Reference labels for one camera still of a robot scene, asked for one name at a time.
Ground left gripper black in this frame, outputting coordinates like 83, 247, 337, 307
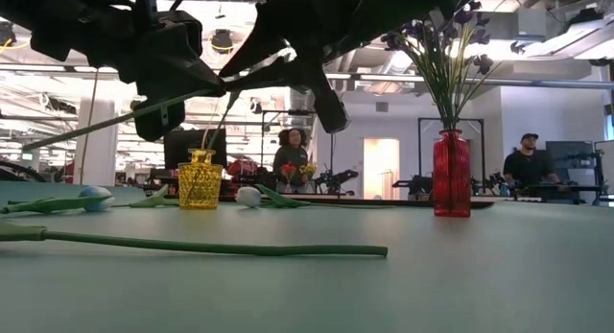
119, 11, 226, 142

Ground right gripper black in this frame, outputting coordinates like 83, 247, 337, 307
218, 0, 366, 135

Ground purple artificial flower bunch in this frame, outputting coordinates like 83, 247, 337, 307
381, 0, 503, 132

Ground red glass vase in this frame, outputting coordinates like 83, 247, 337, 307
433, 129, 472, 219

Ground yellow glass vase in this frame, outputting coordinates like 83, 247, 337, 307
177, 148, 224, 211

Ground small vase red flowers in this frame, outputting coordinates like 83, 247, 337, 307
280, 162, 297, 195

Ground small vase yellow flowers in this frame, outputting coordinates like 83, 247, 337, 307
299, 163, 319, 195

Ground black monitor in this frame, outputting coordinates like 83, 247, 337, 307
162, 128, 228, 171

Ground person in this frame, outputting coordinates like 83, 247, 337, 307
502, 132, 561, 186
272, 127, 312, 194

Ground white building column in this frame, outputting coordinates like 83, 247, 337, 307
76, 97, 121, 188

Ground lit doorway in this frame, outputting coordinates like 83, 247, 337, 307
363, 138, 401, 201

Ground teal table mat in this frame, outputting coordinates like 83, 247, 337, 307
0, 180, 614, 333

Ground dark computer monitor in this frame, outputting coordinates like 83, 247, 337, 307
545, 140, 596, 186

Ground black metal rig frame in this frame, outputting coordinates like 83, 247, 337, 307
260, 109, 336, 183
416, 115, 486, 202

